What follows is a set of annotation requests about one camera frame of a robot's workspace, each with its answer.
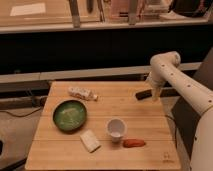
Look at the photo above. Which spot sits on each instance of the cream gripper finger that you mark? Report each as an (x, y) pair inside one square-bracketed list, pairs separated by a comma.
[(156, 92)]

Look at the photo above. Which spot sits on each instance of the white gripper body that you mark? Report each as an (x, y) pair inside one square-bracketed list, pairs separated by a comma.
[(154, 80)]

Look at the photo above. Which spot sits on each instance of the black eraser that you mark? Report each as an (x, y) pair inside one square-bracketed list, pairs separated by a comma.
[(143, 94)]

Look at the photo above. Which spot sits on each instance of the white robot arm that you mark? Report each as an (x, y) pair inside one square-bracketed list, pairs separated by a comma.
[(164, 68)]

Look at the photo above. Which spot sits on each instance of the white sponge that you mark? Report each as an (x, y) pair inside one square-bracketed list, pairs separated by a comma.
[(90, 141)]

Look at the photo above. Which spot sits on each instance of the white cup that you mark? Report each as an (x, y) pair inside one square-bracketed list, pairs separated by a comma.
[(116, 129)]

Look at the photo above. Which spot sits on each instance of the orange sausage toy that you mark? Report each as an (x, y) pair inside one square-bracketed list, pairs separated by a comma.
[(129, 143)]

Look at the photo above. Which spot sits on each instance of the green bowl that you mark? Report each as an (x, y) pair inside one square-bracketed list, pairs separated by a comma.
[(69, 115)]

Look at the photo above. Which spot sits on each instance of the white paper sheet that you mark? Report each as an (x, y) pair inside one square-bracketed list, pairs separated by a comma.
[(29, 9)]

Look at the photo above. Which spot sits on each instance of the grey metal post right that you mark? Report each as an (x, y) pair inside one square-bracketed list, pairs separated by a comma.
[(132, 13)]

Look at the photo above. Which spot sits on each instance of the grey metal post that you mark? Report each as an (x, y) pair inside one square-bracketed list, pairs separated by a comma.
[(132, 13), (75, 13)]

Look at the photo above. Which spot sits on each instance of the grey metal post left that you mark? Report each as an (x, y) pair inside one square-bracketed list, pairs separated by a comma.
[(75, 13)]

